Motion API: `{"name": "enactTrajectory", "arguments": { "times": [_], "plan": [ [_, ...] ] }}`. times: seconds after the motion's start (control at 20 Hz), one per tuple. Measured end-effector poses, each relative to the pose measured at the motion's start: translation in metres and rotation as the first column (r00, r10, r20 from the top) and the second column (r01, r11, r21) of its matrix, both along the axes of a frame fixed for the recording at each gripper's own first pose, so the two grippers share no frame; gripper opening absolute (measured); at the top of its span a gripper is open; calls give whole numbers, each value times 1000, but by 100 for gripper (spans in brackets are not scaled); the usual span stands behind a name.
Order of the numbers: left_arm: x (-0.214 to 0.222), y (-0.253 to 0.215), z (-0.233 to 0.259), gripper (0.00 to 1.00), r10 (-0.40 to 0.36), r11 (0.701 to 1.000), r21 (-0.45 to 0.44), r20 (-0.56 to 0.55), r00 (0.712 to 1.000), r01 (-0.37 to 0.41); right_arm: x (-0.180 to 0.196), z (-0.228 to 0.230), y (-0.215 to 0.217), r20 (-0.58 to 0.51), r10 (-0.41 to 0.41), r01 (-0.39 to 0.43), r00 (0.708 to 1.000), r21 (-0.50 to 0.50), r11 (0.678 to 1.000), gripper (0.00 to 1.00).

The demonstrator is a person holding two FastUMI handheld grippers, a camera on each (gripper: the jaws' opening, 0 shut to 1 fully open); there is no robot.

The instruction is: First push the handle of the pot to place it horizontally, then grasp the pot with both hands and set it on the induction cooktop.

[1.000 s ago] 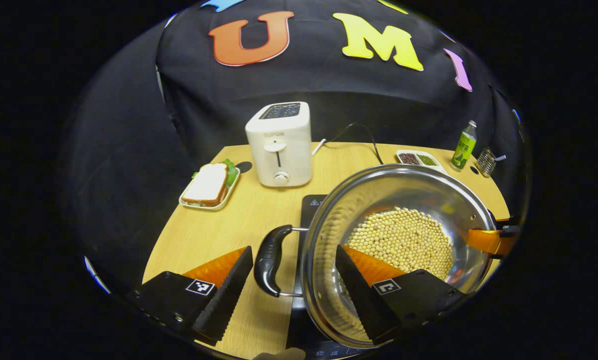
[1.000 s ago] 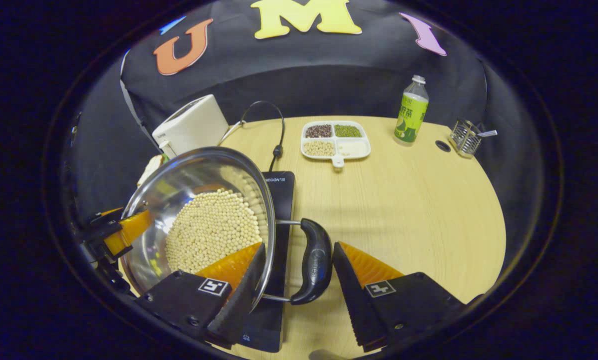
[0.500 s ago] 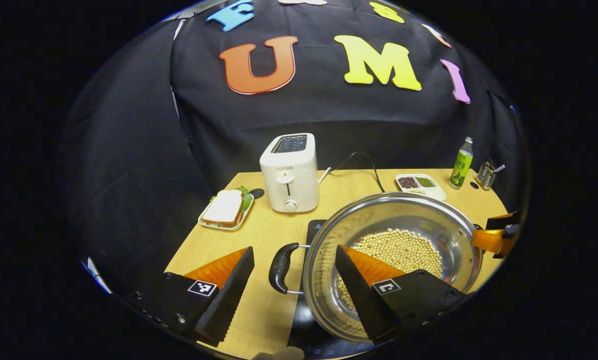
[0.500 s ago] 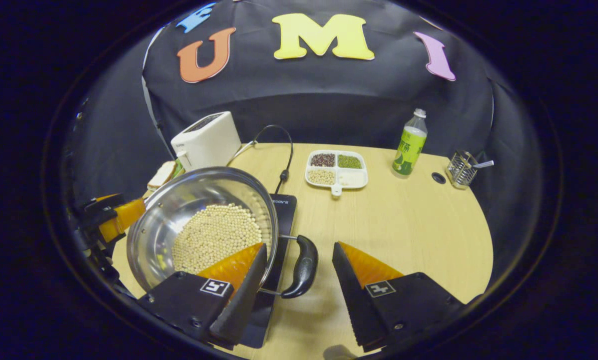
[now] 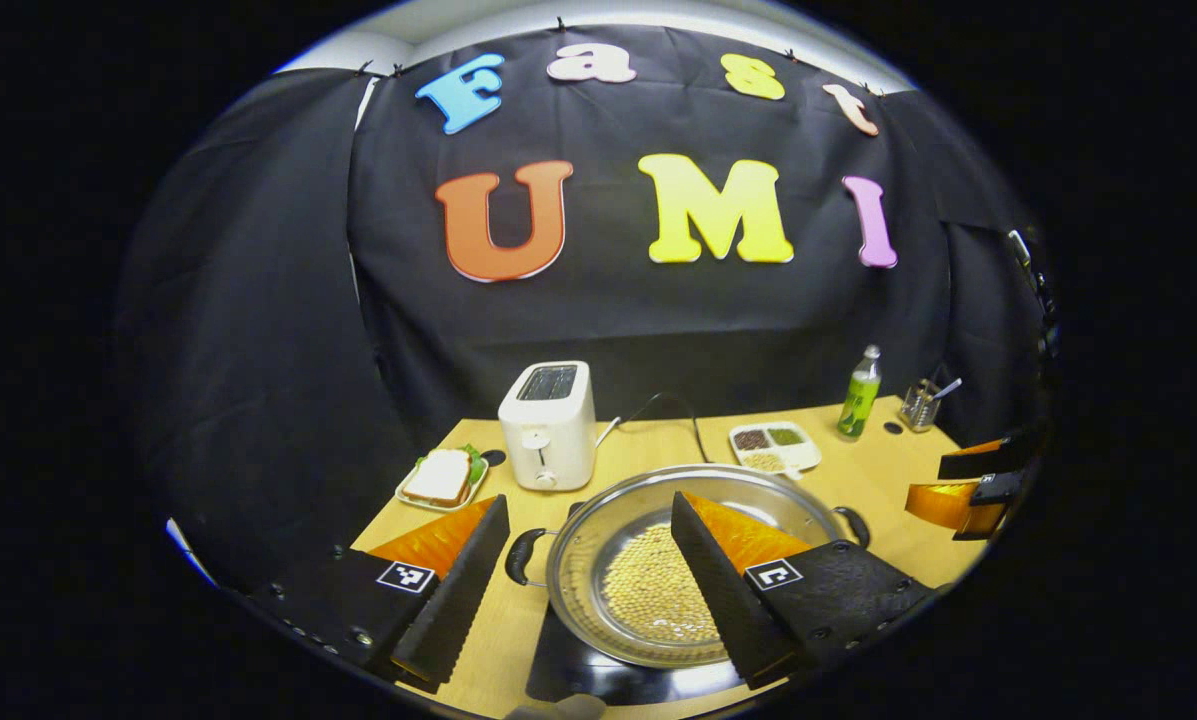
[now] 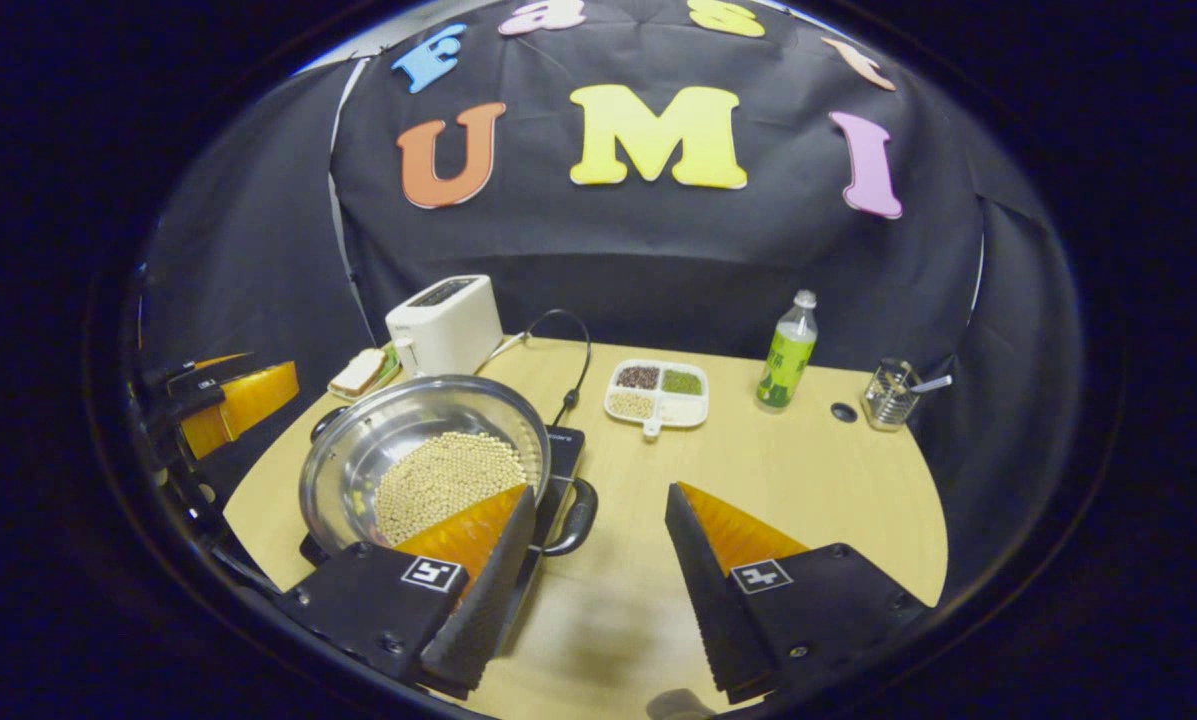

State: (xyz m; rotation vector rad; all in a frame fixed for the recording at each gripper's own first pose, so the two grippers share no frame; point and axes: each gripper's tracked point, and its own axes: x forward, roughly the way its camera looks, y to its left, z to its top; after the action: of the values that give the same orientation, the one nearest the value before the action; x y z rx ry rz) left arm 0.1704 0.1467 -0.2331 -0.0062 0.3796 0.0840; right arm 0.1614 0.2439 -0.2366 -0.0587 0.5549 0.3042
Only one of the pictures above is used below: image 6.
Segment white toaster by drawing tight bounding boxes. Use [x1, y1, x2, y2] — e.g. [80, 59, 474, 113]
[385, 275, 505, 379]

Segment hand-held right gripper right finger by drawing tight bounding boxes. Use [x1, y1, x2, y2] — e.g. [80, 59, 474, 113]
[664, 482, 929, 706]

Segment white divided bean dish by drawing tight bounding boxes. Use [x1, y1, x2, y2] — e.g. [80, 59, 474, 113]
[603, 359, 710, 441]

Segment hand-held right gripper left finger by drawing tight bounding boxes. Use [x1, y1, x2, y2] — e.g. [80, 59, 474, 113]
[276, 484, 539, 701]

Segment stainless steel pot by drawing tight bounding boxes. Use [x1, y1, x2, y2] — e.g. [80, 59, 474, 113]
[298, 375, 599, 558]

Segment metal wire basket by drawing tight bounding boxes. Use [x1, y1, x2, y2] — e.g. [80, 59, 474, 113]
[861, 358, 921, 432]

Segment green tea bottle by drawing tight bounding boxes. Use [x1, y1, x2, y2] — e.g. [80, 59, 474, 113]
[755, 290, 819, 413]

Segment black power cable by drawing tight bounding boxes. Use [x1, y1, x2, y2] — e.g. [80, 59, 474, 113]
[488, 308, 593, 426]

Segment black backdrop cloth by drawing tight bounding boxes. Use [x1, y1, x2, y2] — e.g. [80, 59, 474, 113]
[133, 0, 1084, 591]

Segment pile of soybeans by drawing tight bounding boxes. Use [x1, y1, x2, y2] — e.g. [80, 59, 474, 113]
[373, 431, 527, 546]

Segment black induction cooktop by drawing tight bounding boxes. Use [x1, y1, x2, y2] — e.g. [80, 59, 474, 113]
[298, 405, 587, 601]

